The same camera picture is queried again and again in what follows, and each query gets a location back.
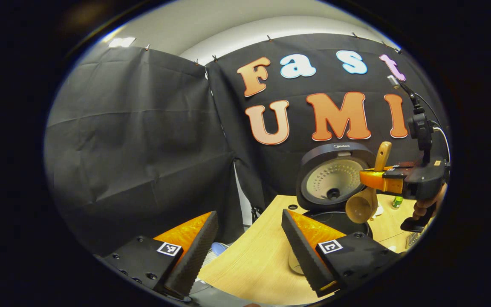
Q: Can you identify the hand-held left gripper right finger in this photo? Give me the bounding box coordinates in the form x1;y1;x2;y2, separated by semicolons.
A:
281;209;404;298

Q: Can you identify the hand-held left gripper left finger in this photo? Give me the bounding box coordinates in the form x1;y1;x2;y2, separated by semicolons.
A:
96;211;220;299

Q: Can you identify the wooden spoon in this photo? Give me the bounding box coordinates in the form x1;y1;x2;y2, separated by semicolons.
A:
345;141;393;224

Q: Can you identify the dark grey rice cooker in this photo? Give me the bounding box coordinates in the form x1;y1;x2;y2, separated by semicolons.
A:
295;142;376;239

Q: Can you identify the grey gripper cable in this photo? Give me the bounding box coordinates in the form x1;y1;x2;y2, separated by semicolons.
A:
414;92;451;162

